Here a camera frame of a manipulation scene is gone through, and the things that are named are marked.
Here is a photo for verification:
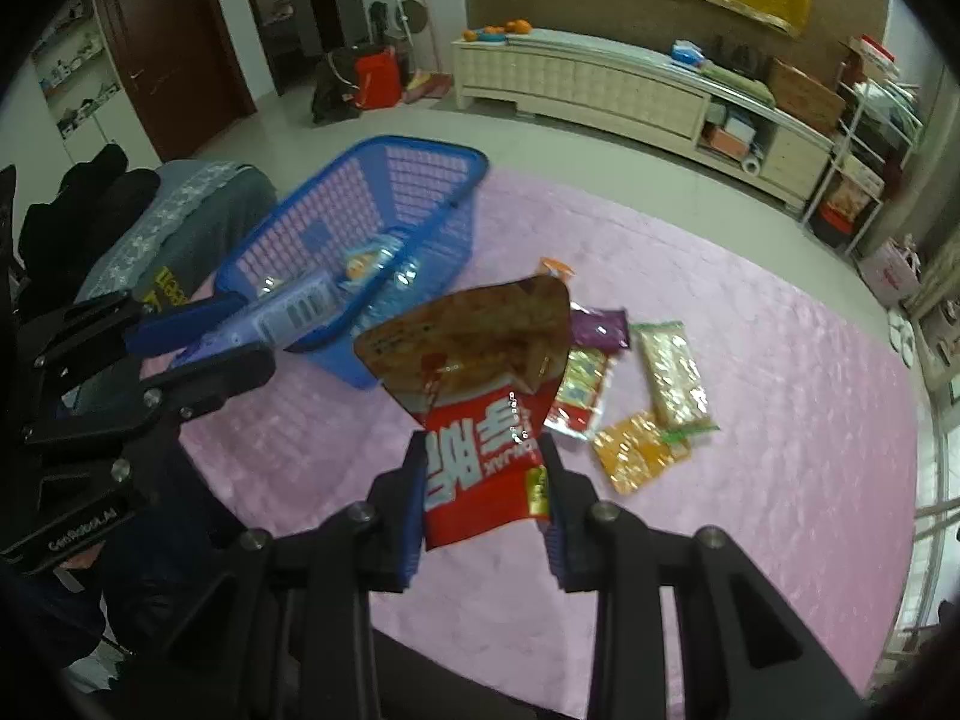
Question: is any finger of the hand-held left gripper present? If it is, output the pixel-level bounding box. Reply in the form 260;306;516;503
142;343;277;421
126;292;252;357

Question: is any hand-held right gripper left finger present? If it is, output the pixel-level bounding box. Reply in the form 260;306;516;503
142;431;432;720

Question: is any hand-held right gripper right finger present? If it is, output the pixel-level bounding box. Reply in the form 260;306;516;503
536;435;871;720

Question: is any small blue purple packet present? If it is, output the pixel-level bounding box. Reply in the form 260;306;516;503
169;270;353;372

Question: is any yellow snack packet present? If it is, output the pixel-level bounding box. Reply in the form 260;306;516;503
591;411;692;496

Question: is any red green snack packet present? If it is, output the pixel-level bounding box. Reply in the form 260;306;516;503
544;345;617;442

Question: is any large red snack bag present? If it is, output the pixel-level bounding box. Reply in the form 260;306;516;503
352;275;572;550

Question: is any clear blue bread packet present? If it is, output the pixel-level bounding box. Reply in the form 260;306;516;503
367;255;425;331
337;236;410;293

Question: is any clear cracker packet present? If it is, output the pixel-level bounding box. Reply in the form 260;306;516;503
630;321;719;436

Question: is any purple snack packet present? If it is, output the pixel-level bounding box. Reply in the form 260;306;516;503
568;304;629;352

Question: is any blue plastic basket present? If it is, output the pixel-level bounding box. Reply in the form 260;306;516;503
214;135;490;391

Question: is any grey crown print chair cover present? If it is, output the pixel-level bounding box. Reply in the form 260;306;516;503
75;160;278;308

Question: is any black cloth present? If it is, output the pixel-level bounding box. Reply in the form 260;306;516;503
15;142;162;316

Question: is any person's dark blue clothing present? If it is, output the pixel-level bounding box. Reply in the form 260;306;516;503
45;442;256;676

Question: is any pink tablecloth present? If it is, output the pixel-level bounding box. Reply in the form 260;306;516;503
142;165;927;720

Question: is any brown wooden door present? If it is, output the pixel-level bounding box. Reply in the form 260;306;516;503
90;0;260;162

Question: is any black bag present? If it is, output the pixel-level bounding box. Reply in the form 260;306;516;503
311;45;365;125

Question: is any broom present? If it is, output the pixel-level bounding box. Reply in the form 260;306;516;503
405;0;451;102

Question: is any pink bag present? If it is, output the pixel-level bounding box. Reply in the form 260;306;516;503
859;236;923;308

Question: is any cream tv cabinet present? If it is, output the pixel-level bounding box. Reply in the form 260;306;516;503
450;28;837;215

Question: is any white shelf rack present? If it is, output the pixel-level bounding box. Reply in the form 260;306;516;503
802;79;927;256

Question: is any green folded cloth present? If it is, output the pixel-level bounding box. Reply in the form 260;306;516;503
701;62;777;102

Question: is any cardboard box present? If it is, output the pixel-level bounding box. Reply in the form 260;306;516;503
766;58;847;136

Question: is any white wall shelf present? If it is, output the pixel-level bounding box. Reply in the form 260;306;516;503
30;0;121;136

